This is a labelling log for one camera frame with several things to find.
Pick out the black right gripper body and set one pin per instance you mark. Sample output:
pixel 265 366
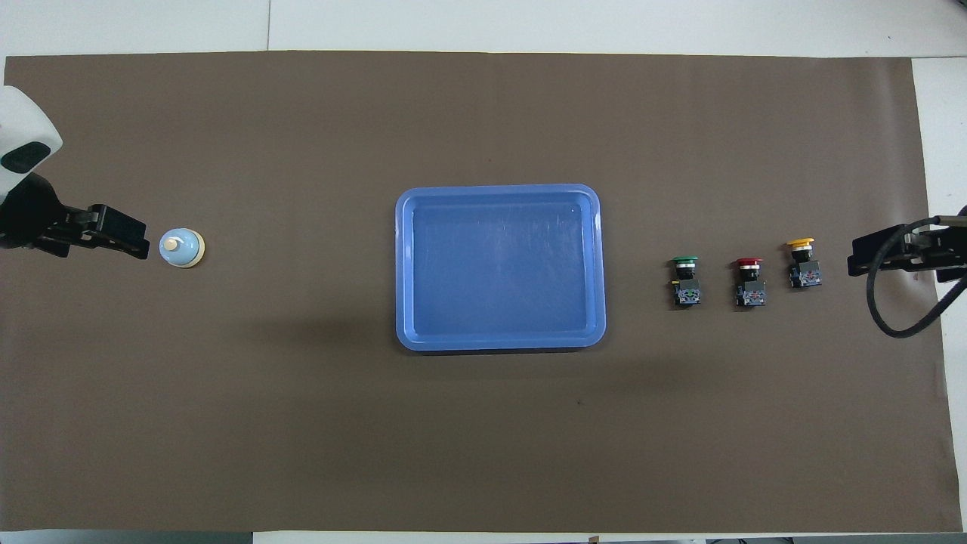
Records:
pixel 956 249

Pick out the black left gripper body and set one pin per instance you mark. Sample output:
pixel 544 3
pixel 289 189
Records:
pixel 26 219

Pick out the yellow push button switch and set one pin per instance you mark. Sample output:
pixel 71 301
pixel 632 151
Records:
pixel 804 273

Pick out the red push button switch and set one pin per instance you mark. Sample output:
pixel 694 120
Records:
pixel 751 293

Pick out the green push button switch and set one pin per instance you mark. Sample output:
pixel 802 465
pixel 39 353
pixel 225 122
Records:
pixel 686 291

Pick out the light blue call bell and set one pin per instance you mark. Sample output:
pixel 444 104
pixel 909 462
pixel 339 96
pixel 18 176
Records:
pixel 185 254

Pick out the blue plastic tray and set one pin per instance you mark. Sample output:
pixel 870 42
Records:
pixel 498 302

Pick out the brown table mat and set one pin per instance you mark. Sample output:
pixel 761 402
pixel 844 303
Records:
pixel 302 415

